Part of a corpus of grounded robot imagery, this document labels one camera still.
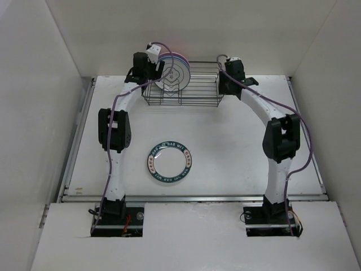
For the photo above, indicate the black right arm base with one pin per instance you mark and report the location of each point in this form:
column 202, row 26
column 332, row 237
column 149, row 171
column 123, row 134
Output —
column 271, row 220

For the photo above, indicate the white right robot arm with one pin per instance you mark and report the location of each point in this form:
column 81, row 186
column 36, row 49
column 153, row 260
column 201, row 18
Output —
column 282, row 131

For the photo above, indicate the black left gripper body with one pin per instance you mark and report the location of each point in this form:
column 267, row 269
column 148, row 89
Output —
column 150, row 72

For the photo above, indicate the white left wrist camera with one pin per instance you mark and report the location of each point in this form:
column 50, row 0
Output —
column 153, row 51

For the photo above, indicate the purple plate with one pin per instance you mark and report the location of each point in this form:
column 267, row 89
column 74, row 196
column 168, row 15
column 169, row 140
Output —
column 185, row 62

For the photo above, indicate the white plate grey flower outline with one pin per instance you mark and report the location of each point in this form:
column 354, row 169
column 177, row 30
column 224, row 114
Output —
column 178, row 78

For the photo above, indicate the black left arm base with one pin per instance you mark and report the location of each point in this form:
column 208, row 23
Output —
column 117, row 219

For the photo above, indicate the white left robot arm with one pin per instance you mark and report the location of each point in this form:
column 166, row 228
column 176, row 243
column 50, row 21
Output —
column 114, row 132

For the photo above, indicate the metal table edge rail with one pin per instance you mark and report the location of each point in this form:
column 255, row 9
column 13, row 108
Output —
column 194, row 199

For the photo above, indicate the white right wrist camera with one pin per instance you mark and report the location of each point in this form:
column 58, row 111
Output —
column 233, row 60

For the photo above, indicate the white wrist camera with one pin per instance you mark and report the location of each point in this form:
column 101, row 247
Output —
column 153, row 51
column 233, row 60

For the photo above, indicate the pink plate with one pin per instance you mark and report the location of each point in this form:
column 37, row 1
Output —
column 174, row 54

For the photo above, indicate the green rimmed white plate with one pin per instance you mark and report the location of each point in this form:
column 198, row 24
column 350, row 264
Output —
column 169, row 162

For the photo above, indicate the metal wire dish rack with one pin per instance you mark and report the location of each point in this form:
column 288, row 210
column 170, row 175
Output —
column 202, row 89

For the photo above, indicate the blue plate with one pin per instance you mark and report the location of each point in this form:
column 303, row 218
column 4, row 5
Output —
column 177, row 60

